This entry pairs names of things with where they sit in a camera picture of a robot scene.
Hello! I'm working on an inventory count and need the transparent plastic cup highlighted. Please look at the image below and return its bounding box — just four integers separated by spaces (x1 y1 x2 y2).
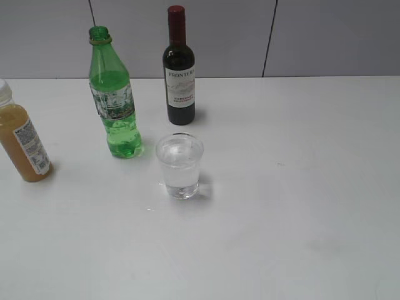
155 132 204 200

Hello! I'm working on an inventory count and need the orange juice bottle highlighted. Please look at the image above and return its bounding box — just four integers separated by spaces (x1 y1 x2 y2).
1 79 53 183

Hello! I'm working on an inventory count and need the green sprite bottle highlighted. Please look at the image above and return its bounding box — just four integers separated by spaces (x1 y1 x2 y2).
89 26 143 159

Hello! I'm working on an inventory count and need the dark red wine bottle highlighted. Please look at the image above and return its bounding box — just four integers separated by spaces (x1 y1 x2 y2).
162 5 195 126

